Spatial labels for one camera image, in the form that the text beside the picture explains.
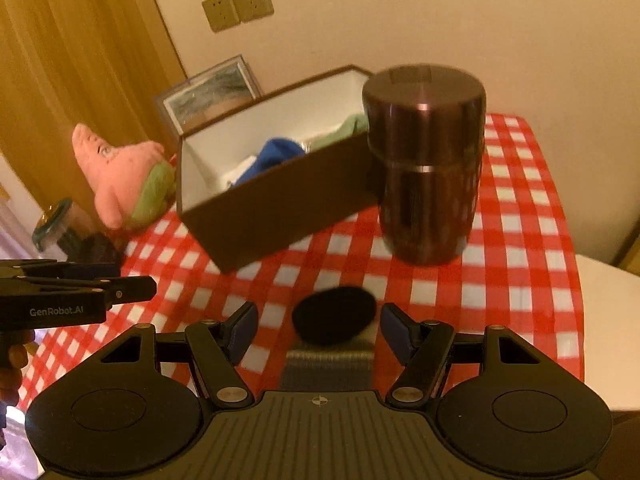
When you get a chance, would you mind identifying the grey sock with black toe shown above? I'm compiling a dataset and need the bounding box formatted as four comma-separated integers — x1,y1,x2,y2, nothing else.
280,286,377,394

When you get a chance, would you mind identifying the wooden door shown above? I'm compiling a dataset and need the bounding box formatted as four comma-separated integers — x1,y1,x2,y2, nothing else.
0,0,189,261

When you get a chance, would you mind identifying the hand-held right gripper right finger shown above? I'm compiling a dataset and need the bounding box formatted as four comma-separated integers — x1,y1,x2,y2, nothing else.
381,304,543,406

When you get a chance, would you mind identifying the pink starfish plush toy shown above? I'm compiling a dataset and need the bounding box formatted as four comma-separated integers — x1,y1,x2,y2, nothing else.
71,122,177,231

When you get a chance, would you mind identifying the blue cloth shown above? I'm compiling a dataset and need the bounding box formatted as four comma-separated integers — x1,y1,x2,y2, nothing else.
232,137,309,187

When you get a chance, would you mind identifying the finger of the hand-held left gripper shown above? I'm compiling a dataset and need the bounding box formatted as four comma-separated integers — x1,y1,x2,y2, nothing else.
37,276,158,307
0,259,121,282

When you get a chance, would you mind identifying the brown cardboard box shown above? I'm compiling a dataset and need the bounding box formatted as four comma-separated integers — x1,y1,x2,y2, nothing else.
175,64,387,274

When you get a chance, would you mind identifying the person's left hand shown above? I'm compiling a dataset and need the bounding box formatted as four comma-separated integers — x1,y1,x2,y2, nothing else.
0,342,31,407

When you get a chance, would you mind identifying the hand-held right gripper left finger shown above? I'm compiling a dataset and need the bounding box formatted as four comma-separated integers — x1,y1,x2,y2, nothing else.
100,302,259,408

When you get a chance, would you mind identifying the beige wall socket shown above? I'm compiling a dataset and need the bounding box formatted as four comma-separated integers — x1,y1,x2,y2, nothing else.
230,0,275,24
201,0,241,34

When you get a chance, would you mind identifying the red white checked tablecloth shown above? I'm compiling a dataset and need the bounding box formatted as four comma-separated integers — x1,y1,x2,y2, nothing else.
17,112,586,397

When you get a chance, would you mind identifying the brown metal thermos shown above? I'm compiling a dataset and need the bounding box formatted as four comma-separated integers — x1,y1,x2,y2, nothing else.
361,64,487,266

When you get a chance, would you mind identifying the framed picture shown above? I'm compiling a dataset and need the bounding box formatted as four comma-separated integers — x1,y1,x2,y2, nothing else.
154,55,264,137

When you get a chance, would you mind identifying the glass jar with dark contents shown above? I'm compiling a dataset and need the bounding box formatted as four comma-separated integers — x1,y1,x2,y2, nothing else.
32,199,124,279

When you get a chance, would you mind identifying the pale green cloth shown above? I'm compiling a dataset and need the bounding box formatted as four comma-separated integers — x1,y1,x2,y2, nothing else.
310,112,369,154

